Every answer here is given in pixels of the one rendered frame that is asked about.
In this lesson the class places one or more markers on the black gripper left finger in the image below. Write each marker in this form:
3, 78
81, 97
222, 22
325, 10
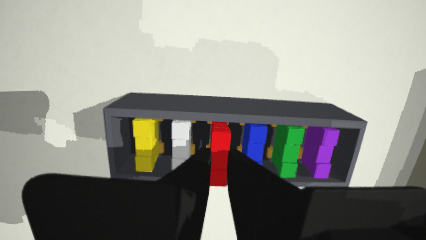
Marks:
73, 207

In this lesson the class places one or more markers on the dark grey fuse block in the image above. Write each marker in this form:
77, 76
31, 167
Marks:
308, 144

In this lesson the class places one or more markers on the beige open tray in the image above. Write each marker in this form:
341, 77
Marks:
418, 175

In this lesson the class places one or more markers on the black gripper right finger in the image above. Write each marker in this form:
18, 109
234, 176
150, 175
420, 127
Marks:
266, 207

